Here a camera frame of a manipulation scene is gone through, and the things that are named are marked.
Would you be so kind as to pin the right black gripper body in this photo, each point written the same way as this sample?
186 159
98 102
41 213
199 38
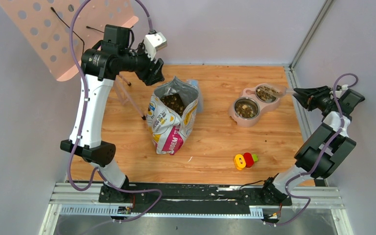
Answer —
322 100

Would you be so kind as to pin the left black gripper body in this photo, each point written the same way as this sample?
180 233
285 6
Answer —
149 69

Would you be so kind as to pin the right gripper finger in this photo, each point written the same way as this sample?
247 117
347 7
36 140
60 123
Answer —
308 92
305 100

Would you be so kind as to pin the clear plastic scoop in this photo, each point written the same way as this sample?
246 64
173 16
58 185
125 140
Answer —
277 91

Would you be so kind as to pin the pet food bag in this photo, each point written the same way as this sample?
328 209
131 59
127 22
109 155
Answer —
171 115

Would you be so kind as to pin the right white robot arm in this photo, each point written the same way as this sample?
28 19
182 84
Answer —
325 149

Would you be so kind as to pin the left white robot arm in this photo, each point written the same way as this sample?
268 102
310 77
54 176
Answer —
100 65

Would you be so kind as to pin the pink double pet bowl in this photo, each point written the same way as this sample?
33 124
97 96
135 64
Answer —
251 105

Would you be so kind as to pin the translucent plastic container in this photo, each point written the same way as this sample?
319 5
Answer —
195 83

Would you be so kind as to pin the colourful stacking toy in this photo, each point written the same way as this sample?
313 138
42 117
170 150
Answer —
246 160

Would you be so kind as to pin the pink music stand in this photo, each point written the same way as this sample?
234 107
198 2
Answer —
44 23

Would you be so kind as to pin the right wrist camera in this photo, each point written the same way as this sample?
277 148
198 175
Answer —
338 91

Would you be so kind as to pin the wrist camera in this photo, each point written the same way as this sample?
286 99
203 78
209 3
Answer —
338 91
153 43

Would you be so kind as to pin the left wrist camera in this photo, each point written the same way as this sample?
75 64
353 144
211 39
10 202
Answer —
153 43

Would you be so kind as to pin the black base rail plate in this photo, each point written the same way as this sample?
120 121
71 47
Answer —
194 199

